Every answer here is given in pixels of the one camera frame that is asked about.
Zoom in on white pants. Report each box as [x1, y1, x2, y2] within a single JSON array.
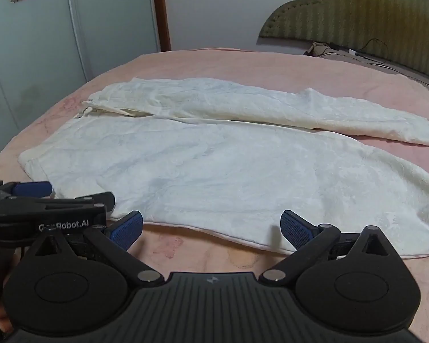
[[18, 77, 429, 260]]

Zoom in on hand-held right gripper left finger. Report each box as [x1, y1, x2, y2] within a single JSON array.
[[29, 210, 165, 287]]

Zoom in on grey bed sheet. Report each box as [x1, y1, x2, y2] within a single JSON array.
[[322, 48, 429, 91]]

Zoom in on pink blanket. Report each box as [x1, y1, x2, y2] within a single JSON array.
[[0, 47, 429, 343]]

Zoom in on floral glass wardrobe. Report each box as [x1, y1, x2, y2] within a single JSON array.
[[0, 0, 162, 172]]

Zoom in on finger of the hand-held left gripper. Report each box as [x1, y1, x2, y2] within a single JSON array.
[[0, 181, 53, 202], [73, 192, 116, 219]]

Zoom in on brown wooden door frame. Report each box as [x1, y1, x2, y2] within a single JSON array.
[[153, 0, 172, 52]]

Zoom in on olive padded headboard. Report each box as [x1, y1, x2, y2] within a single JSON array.
[[258, 0, 429, 81]]

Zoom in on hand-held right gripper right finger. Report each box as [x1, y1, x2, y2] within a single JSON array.
[[259, 210, 403, 288]]

